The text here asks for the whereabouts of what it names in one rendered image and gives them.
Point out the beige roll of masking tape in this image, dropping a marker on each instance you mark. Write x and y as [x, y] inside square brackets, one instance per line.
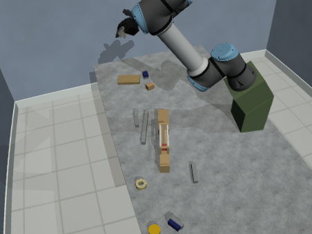
[138, 182]

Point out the yellow cylinder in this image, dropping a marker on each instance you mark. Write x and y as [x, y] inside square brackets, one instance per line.
[154, 229]

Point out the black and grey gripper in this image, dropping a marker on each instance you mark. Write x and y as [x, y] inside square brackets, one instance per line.
[131, 30]

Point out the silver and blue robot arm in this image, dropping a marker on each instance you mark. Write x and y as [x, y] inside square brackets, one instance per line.
[156, 17]

